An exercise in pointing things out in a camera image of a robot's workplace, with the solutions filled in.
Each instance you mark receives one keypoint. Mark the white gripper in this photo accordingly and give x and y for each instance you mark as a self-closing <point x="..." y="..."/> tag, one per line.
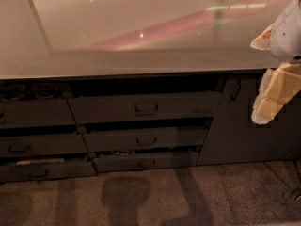
<point x="288" y="37"/>

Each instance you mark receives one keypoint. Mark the dark items in left drawer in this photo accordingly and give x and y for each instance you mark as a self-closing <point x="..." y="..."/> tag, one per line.
<point x="36" y="91"/>

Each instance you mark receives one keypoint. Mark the grey cabinet door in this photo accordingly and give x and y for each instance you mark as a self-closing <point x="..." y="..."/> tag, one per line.
<point x="234" y="138"/>

